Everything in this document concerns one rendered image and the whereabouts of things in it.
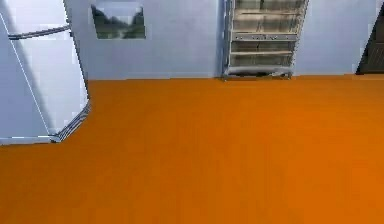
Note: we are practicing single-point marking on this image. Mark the grey metal shelf unit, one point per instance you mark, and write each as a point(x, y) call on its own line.
point(263, 40)

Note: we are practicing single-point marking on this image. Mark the framed landscape picture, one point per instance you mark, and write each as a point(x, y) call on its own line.
point(118, 22)

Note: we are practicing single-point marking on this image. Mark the white fridge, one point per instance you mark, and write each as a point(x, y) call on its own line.
point(40, 83)

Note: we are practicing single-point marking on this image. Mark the dark brown room door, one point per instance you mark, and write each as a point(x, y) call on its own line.
point(374, 50)

